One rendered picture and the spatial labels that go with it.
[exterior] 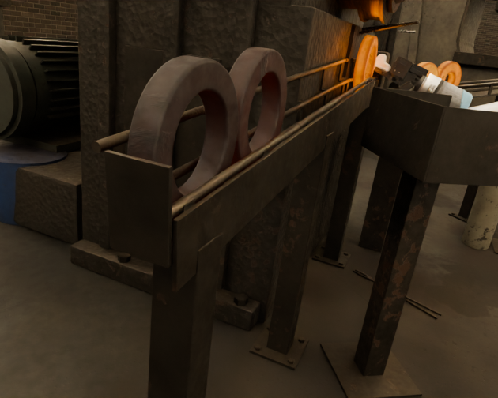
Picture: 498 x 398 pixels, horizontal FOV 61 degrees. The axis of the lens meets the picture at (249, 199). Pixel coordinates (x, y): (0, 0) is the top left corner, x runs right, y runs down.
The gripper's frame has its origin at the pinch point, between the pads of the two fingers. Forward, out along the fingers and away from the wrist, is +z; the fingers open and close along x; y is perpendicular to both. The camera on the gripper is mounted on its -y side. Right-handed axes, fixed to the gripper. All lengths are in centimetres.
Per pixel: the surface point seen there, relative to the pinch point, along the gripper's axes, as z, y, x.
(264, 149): -8, -9, 107
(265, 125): -4, -8, 97
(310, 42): 6, 3, 59
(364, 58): -1.2, 2.8, 21.2
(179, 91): -3, -1, 127
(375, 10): 2.4, 15.9, 21.2
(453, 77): -29, 8, -50
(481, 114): -32, 7, 77
